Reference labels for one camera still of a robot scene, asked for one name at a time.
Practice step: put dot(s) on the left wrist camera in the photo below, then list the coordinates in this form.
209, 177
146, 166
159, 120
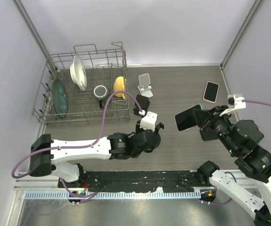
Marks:
148, 122

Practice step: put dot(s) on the wire dish rack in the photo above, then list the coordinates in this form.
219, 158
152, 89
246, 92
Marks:
102, 67

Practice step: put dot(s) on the yellow cup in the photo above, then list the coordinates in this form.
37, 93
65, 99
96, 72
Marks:
119, 85

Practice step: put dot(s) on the dark green mug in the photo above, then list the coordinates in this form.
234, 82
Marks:
102, 94

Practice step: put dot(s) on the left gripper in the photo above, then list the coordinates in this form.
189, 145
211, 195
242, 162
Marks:
138, 129

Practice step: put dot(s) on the teal plate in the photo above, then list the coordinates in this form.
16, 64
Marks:
60, 99

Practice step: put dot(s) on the black phone clear case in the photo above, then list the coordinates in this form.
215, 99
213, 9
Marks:
186, 120

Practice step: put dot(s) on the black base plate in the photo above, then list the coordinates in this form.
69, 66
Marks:
171, 181

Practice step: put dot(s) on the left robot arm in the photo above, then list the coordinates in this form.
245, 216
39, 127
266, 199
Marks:
52, 157

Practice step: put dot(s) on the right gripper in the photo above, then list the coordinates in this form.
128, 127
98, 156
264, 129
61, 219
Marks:
202, 116

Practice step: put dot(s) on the black flat phone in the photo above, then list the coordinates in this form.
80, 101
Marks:
208, 135

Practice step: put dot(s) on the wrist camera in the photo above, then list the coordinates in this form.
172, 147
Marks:
235, 103
148, 122

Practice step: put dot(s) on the black round base stand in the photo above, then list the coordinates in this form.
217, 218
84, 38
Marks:
156, 144

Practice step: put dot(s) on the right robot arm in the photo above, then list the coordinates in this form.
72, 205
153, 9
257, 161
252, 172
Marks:
242, 141

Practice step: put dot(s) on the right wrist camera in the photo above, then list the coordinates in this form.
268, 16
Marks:
235, 103

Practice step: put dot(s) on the white folding phone stand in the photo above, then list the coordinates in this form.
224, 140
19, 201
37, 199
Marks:
144, 86

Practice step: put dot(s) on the white bowl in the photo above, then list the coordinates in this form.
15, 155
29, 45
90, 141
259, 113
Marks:
78, 74

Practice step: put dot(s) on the black folding phone stand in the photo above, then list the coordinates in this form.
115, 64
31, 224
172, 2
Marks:
144, 103

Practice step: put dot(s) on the black phone pink case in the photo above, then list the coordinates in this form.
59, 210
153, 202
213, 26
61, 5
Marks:
211, 92

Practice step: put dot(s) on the white slotted cable duct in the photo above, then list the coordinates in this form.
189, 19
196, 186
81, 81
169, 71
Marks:
158, 194

